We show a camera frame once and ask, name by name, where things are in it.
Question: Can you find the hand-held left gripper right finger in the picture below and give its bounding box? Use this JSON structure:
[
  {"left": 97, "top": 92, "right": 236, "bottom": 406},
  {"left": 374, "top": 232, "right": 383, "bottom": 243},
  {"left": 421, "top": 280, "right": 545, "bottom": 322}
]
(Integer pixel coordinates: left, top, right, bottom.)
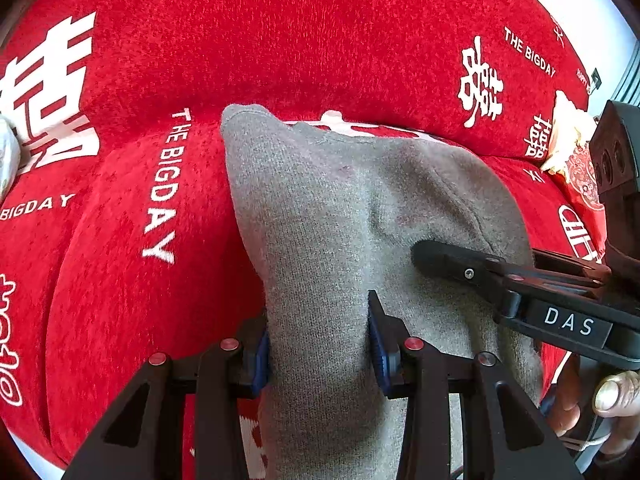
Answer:
[{"left": 367, "top": 290, "right": 584, "bottom": 480}]

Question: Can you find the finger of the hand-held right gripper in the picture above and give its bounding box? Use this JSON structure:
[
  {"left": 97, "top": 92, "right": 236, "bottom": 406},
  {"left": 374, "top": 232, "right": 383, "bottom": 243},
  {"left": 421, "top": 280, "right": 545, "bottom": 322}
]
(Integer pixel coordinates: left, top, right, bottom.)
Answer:
[{"left": 411, "top": 239, "right": 614, "bottom": 320}]

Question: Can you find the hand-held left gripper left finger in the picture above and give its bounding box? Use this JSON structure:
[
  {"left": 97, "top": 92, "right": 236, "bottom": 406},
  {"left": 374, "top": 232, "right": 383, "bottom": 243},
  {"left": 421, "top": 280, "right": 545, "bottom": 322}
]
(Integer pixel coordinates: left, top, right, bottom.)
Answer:
[{"left": 63, "top": 310, "right": 274, "bottom": 480}]

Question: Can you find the grey knit sweater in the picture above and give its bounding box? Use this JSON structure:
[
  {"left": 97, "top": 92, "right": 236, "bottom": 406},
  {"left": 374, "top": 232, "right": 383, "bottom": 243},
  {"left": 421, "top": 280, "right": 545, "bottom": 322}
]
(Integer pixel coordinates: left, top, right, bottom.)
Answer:
[{"left": 220, "top": 104, "right": 546, "bottom": 480}]

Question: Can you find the person's right hand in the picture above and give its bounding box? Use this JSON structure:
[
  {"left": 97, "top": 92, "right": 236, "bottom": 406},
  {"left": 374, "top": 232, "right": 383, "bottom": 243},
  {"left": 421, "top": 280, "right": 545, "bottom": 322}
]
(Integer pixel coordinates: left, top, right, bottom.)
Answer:
[{"left": 542, "top": 354, "right": 640, "bottom": 459}]

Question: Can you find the white and red cushion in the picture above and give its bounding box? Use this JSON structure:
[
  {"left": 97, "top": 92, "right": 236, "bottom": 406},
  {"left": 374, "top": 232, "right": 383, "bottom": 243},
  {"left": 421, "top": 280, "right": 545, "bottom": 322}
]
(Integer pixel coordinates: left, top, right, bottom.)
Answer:
[{"left": 540, "top": 91, "right": 609, "bottom": 222}]

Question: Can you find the red printed sofa cover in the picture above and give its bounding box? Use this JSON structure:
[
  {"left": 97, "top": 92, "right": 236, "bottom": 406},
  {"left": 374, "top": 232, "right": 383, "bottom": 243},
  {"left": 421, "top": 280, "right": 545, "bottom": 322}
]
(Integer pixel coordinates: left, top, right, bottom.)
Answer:
[{"left": 0, "top": 0, "right": 609, "bottom": 480}]

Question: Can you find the white floral print garment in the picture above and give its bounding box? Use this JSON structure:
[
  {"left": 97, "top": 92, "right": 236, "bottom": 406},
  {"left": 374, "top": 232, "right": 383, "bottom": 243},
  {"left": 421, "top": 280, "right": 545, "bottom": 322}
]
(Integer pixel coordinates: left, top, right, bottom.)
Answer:
[{"left": 0, "top": 115, "right": 24, "bottom": 202}]

